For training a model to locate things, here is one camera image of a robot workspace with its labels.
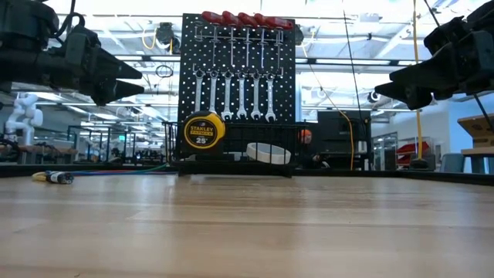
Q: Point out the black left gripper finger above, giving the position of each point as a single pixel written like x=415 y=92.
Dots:
x=119 y=90
x=119 y=67

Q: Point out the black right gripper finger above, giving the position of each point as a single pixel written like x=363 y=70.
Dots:
x=432 y=75
x=409 y=94

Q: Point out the yellow black tape measure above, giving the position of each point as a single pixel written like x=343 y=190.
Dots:
x=204 y=131

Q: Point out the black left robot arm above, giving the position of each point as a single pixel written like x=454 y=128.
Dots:
x=23 y=27

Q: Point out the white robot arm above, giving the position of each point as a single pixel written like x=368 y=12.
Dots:
x=25 y=116

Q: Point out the black metal peg board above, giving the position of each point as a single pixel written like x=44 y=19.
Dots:
x=285 y=96

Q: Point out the long ceiling light strip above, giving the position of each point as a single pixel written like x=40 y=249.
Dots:
x=347 y=61
x=154 y=58

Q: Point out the red bin shelf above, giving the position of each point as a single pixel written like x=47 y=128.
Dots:
x=413 y=148

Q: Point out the grey blue chair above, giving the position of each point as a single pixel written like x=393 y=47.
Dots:
x=452 y=162

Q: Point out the black cabinet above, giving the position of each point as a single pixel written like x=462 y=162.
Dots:
x=339 y=135

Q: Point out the person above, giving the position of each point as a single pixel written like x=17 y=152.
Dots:
x=317 y=157

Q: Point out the orange cap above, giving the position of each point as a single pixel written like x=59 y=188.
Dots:
x=305 y=136

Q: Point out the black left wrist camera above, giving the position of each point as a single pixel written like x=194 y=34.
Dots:
x=75 y=48

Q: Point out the black aluminium table frame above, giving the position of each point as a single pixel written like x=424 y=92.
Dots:
x=23 y=170

